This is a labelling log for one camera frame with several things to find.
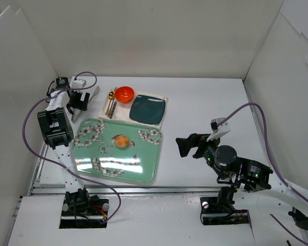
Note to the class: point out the green floral tray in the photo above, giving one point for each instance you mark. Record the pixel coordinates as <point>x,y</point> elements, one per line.
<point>96,153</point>

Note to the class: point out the dark handled knife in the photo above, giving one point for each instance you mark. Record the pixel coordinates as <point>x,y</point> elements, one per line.
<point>113,109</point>

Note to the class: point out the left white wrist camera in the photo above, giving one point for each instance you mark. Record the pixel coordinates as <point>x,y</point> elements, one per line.
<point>78,84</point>

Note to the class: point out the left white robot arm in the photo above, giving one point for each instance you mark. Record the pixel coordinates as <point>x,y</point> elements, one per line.
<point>58,134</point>

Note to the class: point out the silver metal tongs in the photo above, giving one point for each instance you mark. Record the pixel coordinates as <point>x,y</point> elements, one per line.
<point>92,97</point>

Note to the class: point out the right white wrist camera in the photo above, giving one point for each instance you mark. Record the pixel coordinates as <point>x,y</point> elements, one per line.
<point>220,127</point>

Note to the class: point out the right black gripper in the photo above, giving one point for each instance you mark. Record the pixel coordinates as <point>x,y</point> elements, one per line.
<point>197,146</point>

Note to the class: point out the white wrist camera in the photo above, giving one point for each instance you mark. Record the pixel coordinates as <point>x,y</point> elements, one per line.
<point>220,127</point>
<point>78,84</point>

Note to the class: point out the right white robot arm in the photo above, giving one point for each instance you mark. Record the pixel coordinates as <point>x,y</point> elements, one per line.
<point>245,184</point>

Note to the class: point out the round bread bun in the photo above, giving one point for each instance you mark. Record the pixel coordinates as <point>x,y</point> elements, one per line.
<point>122,141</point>

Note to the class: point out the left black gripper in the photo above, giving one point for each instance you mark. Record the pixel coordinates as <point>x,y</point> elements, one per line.
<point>78,98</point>

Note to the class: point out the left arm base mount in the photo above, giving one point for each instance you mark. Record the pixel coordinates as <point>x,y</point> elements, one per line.
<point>89,214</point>

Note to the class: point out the gold spoon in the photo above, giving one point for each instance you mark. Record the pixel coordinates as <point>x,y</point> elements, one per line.
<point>109,95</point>

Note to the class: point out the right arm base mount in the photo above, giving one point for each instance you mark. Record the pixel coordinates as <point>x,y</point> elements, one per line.
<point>220,211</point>

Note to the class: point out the cream placemat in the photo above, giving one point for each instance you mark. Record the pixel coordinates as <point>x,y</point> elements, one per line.
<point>122,110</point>

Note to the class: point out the orange bowl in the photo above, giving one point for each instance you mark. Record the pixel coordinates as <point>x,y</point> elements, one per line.
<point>124,94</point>

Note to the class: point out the dark teal square plate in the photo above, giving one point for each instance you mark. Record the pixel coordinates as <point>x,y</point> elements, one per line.
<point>147,109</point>

